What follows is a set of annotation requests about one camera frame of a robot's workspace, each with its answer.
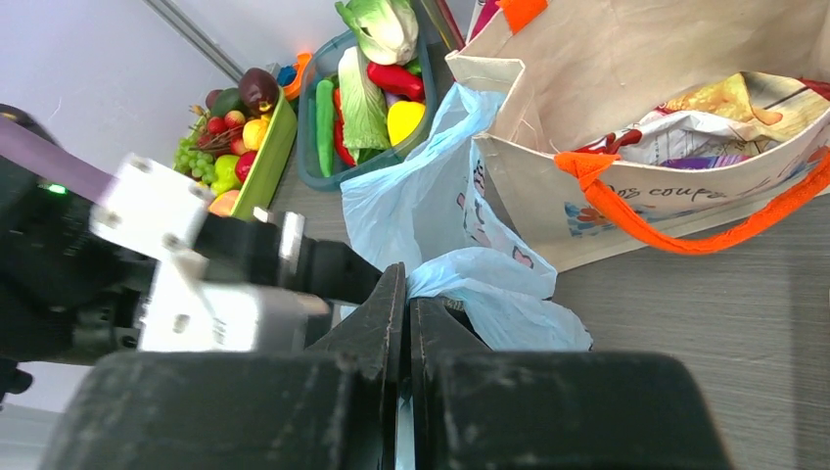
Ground yellow bell pepper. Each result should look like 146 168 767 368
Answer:
387 101 426 146

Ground peach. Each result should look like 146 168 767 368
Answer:
208 190 240 217

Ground green apple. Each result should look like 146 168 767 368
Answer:
210 155 242 196

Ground avocado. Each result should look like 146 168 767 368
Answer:
209 87 247 117

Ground red chili pepper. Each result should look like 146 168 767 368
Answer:
333 88 356 167

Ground light blue plastic bag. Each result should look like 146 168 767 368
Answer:
341 84 593 352

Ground green cucumber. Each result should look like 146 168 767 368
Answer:
315 78 336 177

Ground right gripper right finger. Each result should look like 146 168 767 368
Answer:
409 299 732 469

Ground napa cabbage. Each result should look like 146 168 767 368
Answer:
338 46 392 165

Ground green lettuce head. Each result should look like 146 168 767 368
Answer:
335 0 419 66

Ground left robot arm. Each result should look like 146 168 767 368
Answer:
1 104 382 407

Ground teal vegetable tray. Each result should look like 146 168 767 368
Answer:
297 31 438 191

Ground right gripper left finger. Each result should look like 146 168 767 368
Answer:
41 264 406 469

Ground beige canvas tote bag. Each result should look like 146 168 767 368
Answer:
446 1 829 271

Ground green fruit tray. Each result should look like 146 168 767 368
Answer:
183 88 298 219

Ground pink Real snack bag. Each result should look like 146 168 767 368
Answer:
466 0 499 41

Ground red apple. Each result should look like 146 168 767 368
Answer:
234 151 257 183

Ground dark purple fruit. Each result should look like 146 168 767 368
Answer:
238 68 280 116

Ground red white chips bag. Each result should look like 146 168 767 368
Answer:
577 71 829 166

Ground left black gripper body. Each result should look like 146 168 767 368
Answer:
194 212 382 305

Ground green grapes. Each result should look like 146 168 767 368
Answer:
173 138 216 185

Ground purple snack bag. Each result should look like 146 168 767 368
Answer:
662 155 753 170

